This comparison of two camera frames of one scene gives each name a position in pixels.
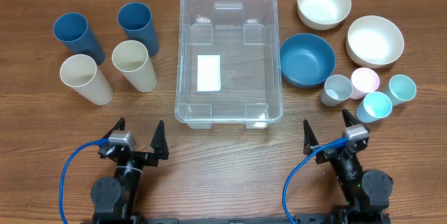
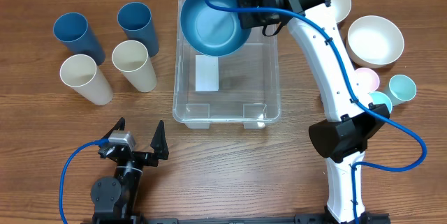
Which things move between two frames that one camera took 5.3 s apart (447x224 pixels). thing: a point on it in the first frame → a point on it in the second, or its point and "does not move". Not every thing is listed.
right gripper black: (310, 138) → (254, 19)
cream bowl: (374, 42) does not move
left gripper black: (159, 146) does not move
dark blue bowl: (306, 61) → (210, 31)
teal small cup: (401, 88) does not move
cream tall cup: (131, 58) does not move
